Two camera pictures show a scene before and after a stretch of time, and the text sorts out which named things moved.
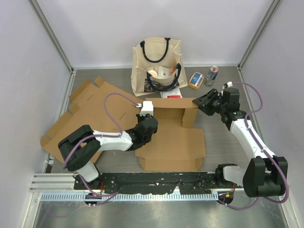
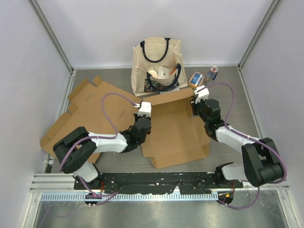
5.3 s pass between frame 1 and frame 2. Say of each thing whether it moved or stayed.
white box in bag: stayed
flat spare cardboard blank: stayed
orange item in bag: stayed
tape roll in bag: stayed
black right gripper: moved
